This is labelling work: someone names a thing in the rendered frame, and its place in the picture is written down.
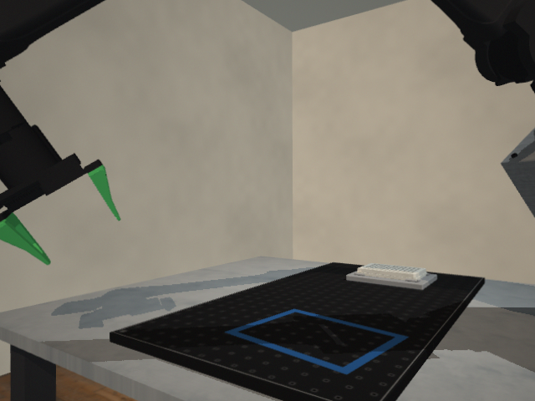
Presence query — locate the white well plate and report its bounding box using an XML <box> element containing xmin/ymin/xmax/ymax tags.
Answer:
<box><xmin>356</xmin><ymin>263</ymin><xmax>427</xmax><ymax>281</ymax></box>

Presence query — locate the blue rectangular tape outline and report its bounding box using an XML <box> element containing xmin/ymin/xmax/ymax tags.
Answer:
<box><xmin>226</xmin><ymin>309</ymin><xmax>408</xmax><ymax>374</ymax></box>

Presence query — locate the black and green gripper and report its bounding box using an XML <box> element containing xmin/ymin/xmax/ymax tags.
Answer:
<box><xmin>0</xmin><ymin>122</ymin><xmax>120</xmax><ymax>265</ymax></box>

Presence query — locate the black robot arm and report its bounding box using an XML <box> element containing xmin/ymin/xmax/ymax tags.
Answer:
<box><xmin>0</xmin><ymin>0</ymin><xmax>535</xmax><ymax>144</ymax></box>

